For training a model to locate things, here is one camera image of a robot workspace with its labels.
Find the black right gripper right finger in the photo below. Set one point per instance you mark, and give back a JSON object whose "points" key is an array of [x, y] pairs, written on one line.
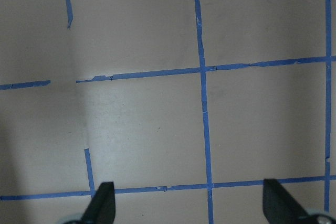
{"points": [[279, 206]]}

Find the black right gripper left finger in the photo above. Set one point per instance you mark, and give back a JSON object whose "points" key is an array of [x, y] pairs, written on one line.
{"points": [[102, 208]]}

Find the brown paper table cover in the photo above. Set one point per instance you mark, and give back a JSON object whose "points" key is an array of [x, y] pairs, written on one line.
{"points": [[186, 105]]}

